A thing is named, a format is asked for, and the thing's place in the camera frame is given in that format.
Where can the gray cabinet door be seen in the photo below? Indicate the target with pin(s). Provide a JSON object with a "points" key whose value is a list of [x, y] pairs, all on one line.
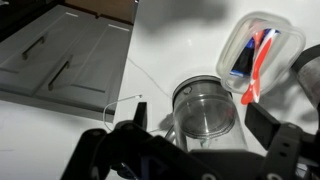
{"points": [[30, 36], [86, 60]]}

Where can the blue toothpaste tube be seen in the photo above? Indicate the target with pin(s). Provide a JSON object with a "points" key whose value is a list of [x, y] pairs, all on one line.
{"points": [[245, 56]]}

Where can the clear glass pitcher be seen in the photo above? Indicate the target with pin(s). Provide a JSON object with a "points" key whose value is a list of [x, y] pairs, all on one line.
{"points": [[203, 110]]}

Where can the small clear plastic container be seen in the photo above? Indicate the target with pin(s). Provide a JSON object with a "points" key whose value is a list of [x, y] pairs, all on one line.
{"points": [[224, 56]]}

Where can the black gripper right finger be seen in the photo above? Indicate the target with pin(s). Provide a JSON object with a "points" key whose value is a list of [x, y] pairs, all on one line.
{"points": [[261, 125]]}

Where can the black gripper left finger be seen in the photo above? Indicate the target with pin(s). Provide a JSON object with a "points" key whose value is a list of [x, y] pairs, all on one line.
{"points": [[140, 115]]}

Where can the steel utensil holder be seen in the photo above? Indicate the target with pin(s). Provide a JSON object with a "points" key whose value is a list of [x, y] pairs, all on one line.
{"points": [[311, 80]]}

